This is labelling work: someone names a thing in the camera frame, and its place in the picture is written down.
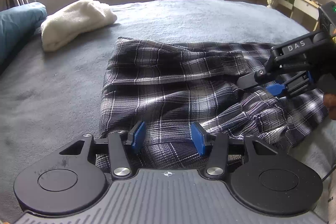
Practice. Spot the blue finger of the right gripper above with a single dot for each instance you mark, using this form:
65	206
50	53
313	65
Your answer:
249	81
277	90

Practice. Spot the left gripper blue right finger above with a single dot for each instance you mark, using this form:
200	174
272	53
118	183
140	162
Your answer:
203	141

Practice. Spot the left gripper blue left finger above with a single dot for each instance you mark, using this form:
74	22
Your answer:
136	136

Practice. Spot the black white plaid pants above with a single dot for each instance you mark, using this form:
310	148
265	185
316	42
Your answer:
172	86

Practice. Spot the person right hand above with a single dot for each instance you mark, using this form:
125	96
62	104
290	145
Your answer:
329	100

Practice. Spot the light wooden desk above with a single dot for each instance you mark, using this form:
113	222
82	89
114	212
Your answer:
304	12

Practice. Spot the grey bed blanket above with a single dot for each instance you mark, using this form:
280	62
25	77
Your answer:
48	99

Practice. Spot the folded white fleece garment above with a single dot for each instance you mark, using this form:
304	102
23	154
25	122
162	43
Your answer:
79	17

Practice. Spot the teal blue pillow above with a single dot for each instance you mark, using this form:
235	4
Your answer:
18	24

